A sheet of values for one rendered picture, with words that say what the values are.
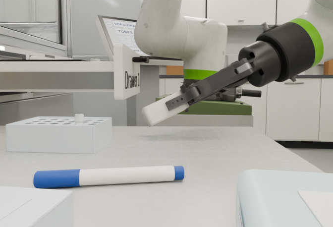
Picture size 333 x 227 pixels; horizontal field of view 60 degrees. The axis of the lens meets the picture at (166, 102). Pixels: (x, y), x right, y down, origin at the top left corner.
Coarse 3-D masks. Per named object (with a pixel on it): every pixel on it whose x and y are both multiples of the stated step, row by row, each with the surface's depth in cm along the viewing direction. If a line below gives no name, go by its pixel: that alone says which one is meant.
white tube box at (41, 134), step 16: (16, 128) 39; (32, 128) 39; (48, 128) 39; (64, 128) 38; (80, 128) 38; (96, 128) 39; (16, 144) 39; (32, 144) 39; (48, 144) 39; (64, 144) 39; (80, 144) 38; (96, 144) 39
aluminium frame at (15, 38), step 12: (60, 0) 115; (60, 12) 115; (60, 24) 115; (0, 36) 73; (12, 36) 78; (24, 36) 84; (24, 48) 84; (36, 48) 91; (48, 48) 100; (60, 48) 111; (72, 48) 124
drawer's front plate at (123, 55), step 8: (120, 48) 55; (128, 48) 63; (120, 56) 55; (128, 56) 63; (136, 56) 76; (120, 64) 55; (128, 64) 63; (136, 64) 76; (120, 72) 56; (128, 72) 63; (136, 72) 76; (120, 80) 56; (120, 88) 56; (128, 88) 63; (136, 88) 76; (120, 96) 56; (128, 96) 63
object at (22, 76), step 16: (0, 64) 58; (16, 64) 58; (32, 64) 58; (48, 64) 58; (64, 64) 58; (80, 64) 57; (96, 64) 57; (112, 64) 57; (0, 80) 58; (16, 80) 58; (32, 80) 58; (48, 80) 58; (64, 80) 58; (80, 80) 57; (96, 80) 57; (112, 80) 57
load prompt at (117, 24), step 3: (114, 21) 158; (117, 21) 159; (120, 21) 160; (114, 24) 156; (117, 24) 157; (120, 24) 159; (123, 24) 160; (126, 24) 161; (129, 24) 162; (132, 24) 164; (135, 24) 165; (123, 27) 158; (126, 27) 159; (129, 27) 161; (132, 27) 162
